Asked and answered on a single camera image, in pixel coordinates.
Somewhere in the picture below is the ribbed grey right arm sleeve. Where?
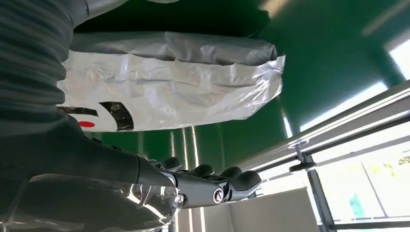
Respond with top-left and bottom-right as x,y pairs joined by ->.
0,0 -> 75,130

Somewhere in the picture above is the white flat panel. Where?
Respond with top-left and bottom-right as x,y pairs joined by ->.
177,187 -> 321,232

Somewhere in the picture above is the black clamp knob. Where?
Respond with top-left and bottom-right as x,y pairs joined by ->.
289,141 -> 317,173

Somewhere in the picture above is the black frame post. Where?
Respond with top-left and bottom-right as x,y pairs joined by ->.
303,155 -> 410,232

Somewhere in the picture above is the aluminium frame rail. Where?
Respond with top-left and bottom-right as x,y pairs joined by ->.
237,80 -> 410,174

